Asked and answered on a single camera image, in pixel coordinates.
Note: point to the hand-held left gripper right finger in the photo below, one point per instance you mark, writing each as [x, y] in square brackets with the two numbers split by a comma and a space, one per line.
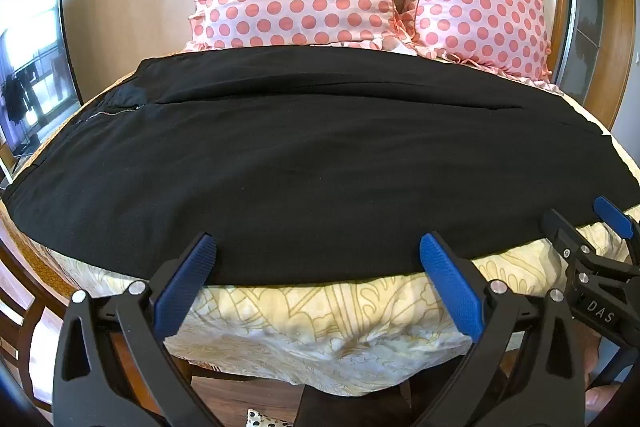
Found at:
[450, 282]

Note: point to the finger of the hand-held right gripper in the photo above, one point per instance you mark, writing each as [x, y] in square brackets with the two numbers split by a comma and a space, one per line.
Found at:
[564, 232]
[614, 217]

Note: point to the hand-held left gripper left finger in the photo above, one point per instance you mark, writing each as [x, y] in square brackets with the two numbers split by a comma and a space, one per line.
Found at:
[186, 279]

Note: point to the black pants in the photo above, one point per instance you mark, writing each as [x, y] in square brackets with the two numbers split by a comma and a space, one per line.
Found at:
[310, 167]

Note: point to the person's right hand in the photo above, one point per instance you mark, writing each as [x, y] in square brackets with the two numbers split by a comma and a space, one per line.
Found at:
[594, 372]

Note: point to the yellow patterned bed sheet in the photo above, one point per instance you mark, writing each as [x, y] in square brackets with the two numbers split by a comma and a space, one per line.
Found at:
[325, 337]

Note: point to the black dotted white cloth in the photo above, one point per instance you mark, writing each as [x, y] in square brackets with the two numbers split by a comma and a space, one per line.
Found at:
[267, 419]

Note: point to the wooden headboard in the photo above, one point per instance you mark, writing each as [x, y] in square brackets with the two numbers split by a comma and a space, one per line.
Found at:
[620, 32]

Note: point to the grey mirror panel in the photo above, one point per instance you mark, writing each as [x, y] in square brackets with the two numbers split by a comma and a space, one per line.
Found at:
[585, 22]

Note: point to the black flat screen television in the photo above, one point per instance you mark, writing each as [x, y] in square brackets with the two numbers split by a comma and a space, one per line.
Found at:
[37, 62]

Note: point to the wooden bed frame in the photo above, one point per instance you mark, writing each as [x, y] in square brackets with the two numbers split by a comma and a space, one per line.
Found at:
[30, 302]

